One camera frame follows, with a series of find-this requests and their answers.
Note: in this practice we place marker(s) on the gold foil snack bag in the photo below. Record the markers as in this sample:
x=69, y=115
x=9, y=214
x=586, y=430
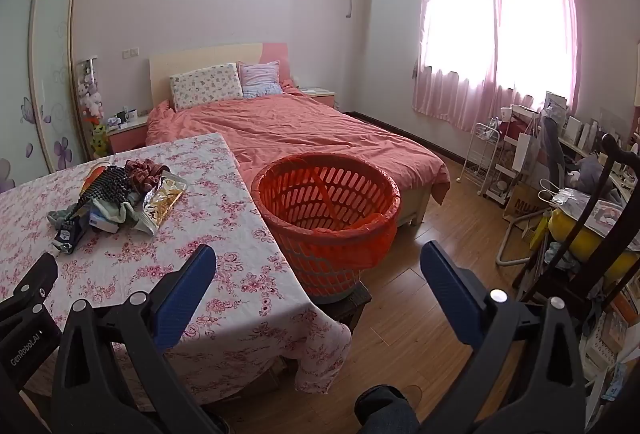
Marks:
x=162, y=204

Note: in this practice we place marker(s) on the floral tablecloth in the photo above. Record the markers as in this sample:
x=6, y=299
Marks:
x=175, y=224

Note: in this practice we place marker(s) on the picture frame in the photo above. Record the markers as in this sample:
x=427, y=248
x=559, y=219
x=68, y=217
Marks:
x=555, y=103

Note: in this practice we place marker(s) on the blue tissue pack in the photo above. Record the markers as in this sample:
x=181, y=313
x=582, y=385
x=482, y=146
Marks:
x=104, y=221

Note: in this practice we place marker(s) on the brown shoe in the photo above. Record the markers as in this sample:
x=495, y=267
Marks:
x=414, y=396

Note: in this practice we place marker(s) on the clear plastic bag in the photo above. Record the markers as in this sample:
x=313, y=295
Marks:
x=572, y=199

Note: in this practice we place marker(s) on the person's leg in dark pants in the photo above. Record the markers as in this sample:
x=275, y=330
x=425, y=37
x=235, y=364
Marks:
x=385, y=414

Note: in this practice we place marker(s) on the pink nightstand with mugs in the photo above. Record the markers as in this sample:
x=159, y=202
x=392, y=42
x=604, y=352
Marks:
x=127, y=137

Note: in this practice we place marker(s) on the dark wooden stool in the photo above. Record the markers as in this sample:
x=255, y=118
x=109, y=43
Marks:
x=357, y=309

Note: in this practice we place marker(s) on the stack of books and boxes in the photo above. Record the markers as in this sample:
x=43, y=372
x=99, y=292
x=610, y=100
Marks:
x=607, y=339

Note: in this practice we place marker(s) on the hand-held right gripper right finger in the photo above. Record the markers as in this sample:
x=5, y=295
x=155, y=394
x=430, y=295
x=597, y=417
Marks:
x=450, y=294

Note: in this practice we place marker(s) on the white metal tube frame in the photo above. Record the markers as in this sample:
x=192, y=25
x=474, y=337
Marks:
x=506, y=239

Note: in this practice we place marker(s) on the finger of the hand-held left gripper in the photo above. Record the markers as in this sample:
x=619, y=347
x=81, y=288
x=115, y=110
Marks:
x=35, y=279

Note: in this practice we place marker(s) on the dark blue packet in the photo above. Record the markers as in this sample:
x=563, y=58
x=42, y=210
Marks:
x=69, y=239

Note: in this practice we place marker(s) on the white wall switch plate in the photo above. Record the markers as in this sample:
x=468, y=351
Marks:
x=130, y=53

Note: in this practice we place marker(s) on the yellow green plush toy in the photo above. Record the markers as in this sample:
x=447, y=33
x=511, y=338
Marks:
x=99, y=142

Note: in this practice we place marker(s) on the white mug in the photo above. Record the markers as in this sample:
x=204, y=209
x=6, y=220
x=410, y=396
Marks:
x=131, y=115

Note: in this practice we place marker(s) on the white paper bag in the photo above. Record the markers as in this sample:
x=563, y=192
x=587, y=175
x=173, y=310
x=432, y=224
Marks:
x=524, y=153

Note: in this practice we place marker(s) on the floral pillow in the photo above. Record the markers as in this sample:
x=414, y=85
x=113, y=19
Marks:
x=206, y=85

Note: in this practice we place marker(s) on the yellow plastic tub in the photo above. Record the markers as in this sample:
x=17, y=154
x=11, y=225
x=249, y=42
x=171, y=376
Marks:
x=570, y=226

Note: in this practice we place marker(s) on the orange plastic basket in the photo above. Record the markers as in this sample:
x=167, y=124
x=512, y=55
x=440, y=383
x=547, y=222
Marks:
x=325, y=234

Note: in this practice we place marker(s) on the white storage cart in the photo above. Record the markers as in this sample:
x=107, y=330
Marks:
x=505, y=184

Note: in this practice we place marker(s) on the green cloth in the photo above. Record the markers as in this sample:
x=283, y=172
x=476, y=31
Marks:
x=119, y=213

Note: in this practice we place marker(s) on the floral sliding door wardrobe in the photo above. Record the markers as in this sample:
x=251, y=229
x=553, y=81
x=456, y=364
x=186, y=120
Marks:
x=35, y=89

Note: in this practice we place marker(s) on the grey cloth bundle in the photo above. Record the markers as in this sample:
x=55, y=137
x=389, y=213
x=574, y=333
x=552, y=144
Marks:
x=595, y=172

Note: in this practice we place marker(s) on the dark green mug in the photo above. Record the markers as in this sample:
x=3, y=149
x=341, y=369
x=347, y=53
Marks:
x=121, y=117

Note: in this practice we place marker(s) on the coral duvet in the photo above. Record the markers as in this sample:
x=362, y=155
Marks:
x=310, y=129

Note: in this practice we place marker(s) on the plush toy display tube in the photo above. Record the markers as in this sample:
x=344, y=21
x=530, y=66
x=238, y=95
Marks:
x=89, y=94

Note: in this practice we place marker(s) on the striped pillow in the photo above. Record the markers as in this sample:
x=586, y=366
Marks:
x=260, y=77

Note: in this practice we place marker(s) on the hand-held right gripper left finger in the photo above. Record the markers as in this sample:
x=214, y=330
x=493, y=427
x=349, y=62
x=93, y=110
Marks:
x=186, y=294

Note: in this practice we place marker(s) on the dark wooden chair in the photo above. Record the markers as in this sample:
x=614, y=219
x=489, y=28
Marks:
x=595, y=239

